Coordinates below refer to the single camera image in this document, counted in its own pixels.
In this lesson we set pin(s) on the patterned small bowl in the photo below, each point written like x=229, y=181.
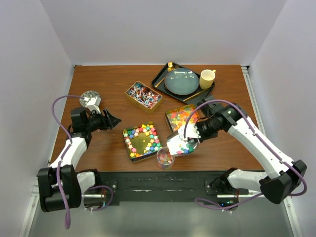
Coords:
x=87, y=95

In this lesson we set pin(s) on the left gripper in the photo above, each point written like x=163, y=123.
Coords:
x=110, y=122

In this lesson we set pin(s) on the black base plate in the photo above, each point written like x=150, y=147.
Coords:
x=167, y=186

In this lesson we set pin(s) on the tin of lollipops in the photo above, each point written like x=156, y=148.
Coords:
x=144, y=97

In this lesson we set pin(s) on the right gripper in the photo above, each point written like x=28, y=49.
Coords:
x=203, y=136

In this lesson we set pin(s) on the gold chopstick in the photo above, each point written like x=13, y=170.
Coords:
x=194, y=95

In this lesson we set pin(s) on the clear glass jar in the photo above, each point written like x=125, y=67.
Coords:
x=164, y=159

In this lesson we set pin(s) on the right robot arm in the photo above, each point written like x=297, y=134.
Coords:
x=281, y=177

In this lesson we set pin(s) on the gold spoon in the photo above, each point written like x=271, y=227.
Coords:
x=169, y=66

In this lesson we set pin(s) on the metal scoop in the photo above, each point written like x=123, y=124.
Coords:
x=180, y=147

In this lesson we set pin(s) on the yellow cup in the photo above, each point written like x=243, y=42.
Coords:
x=207, y=78

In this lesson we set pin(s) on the blue-grey plate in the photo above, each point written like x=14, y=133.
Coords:
x=181, y=81

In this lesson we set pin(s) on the black tray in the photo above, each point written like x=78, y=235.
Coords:
x=158, y=83

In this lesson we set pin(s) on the tin of gummy candies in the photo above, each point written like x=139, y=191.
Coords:
x=176, y=118

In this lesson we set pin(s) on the tin of star candies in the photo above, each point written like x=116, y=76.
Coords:
x=142, y=141

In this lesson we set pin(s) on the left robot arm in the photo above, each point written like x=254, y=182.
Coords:
x=60, y=184

